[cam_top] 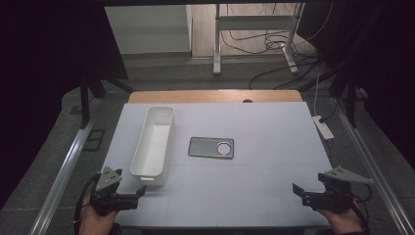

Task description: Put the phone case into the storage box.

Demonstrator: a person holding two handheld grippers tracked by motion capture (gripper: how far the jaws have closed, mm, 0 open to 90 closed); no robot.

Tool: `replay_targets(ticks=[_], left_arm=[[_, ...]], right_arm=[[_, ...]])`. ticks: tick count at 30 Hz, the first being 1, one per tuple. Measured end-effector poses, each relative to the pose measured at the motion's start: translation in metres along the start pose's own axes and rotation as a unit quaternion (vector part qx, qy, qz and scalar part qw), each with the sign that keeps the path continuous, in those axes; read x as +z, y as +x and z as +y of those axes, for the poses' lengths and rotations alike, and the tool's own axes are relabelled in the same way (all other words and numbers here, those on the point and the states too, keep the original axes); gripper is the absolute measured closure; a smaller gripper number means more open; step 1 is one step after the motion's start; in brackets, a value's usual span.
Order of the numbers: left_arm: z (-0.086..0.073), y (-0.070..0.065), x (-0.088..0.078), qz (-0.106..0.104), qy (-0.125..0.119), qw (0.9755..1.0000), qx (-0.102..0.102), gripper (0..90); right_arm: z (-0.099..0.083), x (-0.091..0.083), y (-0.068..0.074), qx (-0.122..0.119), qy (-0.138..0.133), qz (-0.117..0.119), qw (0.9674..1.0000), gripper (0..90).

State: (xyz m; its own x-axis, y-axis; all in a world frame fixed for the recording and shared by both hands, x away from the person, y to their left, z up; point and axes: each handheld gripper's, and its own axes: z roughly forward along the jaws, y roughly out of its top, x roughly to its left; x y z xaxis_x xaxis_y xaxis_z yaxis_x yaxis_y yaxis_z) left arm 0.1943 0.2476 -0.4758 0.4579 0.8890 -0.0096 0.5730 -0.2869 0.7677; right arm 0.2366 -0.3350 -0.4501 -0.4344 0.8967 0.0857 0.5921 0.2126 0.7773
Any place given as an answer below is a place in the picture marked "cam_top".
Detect tangle of black floor cables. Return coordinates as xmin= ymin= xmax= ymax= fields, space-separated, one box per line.
xmin=220 ymin=3 xmax=336 ymax=91

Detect black floor socket frame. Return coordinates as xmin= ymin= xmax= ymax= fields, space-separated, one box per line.
xmin=82 ymin=128 xmax=107 ymax=152

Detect wooden table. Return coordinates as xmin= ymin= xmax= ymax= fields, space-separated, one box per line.
xmin=127 ymin=90 xmax=303 ymax=105

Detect person's right hand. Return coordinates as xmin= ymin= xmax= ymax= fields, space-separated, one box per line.
xmin=317 ymin=197 xmax=366 ymax=235

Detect white table board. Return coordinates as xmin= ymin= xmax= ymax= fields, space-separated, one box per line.
xmin=99 ymin=101 xmax=336 ymax=228

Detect white power strip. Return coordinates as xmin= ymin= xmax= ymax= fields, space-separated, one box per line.
xmin=311 ymin=115 xmax=335 ymax=141

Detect person's left hand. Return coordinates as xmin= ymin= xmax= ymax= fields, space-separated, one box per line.
xmin=78 ymin=192 xmax=120 ymax=235

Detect black metal stand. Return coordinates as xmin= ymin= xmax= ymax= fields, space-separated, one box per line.
xmin=79 ymin=75 xmax=135 ymax=130
xmin=328 ymin=71 xmax=360 ymax=129

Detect left hand-held gripper black cable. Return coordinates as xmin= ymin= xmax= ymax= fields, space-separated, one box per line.
xmin=73 ymin=173 xmax=101 ymax=235

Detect aluminium floor rail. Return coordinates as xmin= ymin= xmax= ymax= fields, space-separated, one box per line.
xmin=332 ymin=97 xmax=415 ymax=235
xmin=28 ymin=97 xmax=103 ymax=235

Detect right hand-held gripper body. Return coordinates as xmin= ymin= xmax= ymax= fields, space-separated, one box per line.
xmin=301 ymin=165 xmax=375 ymax=214

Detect grey phone case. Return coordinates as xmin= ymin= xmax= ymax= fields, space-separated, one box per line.
xmin=187 ymin=136 xmax=235 ymax=161

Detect white power strip cable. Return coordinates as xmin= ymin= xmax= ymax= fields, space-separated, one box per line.
xmin=313 ymin=72 xmax=322 ymax=118

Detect white plastic storage bin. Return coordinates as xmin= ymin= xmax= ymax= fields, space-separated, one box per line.
xmin=129 ymin=106 xmax=175 ymax=187

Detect right hand-held gripper black cable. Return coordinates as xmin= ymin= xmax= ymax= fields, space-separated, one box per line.
xmin=350 ymin=191 xmax=372 ymax=231

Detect black curtain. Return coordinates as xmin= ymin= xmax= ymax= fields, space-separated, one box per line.
xmin=0 ymin=0 xmax=129 ymax=209
xmin=298 ymin=0 xmax=415 ymax=163

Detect hand-held gripper black cable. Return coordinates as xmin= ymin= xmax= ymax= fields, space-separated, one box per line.
xmin=73 ymin=173 xmax=101 ymax=235
xmin=350 ymin=191 xmax=372 ymax=231

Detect black plug cable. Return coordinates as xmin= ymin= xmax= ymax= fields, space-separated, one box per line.
xmin=320 ymin=97 xmax=341 ymax=124

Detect white metal desk frame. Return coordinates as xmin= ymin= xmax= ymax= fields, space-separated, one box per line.
xmin=212 ymin=3 xmax=305 ymax=76

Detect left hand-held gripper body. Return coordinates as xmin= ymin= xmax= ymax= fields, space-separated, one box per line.
xmin=90 ymin=166 xmax=139 ymax=216

